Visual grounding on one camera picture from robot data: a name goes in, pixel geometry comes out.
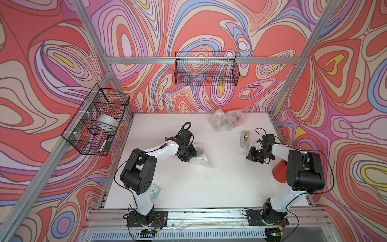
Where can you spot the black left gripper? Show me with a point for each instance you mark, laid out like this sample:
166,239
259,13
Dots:
191,146

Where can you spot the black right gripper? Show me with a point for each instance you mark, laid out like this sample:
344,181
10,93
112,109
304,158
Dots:
251,156

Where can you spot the white mug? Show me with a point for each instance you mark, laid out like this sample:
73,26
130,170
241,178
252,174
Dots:
199,150

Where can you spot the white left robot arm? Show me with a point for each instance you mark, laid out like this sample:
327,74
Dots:
138,172

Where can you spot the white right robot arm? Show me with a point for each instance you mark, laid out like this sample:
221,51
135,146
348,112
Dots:
304,173

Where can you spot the red pen cup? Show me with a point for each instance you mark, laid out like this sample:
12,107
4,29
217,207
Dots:
279,171

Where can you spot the grey tape dispenser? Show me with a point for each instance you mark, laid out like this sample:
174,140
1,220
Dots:
245,139

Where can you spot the teal alarm clock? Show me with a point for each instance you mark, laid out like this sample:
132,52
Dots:
154,191

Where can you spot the white tape roll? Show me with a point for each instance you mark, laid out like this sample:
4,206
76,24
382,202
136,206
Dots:
107,123

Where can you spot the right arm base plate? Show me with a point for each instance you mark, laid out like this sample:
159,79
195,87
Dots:
273,219

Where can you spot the back wire basket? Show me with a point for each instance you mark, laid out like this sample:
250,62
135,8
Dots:
206,68

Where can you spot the wire basket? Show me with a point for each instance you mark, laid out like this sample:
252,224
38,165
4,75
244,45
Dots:
93,129
206,68

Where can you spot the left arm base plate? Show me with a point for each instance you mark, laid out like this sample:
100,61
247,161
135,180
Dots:
157,219

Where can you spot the left wire basket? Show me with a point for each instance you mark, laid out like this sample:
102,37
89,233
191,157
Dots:
93,129

